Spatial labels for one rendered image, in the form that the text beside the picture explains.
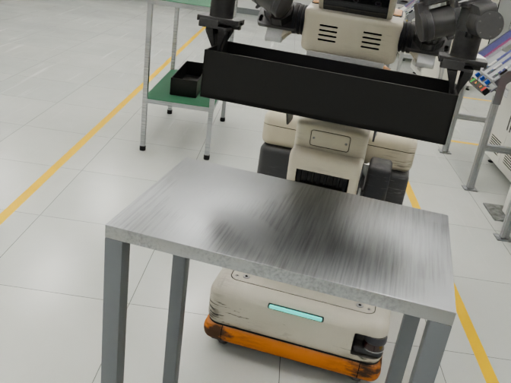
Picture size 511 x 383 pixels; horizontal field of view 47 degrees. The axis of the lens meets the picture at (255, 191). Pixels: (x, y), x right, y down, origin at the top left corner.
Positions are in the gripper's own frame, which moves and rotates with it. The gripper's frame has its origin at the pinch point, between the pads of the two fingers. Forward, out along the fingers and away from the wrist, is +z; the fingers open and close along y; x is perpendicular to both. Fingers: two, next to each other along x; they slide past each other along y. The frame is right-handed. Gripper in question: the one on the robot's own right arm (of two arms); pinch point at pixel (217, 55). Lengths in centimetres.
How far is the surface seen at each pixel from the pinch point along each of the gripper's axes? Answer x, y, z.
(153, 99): 197, -98, 71
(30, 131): 188, -178, 107
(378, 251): -25, 48, 29
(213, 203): -20.5, 9.6, 29.7
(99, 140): 198, -133, 106
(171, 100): 201, -87, 70
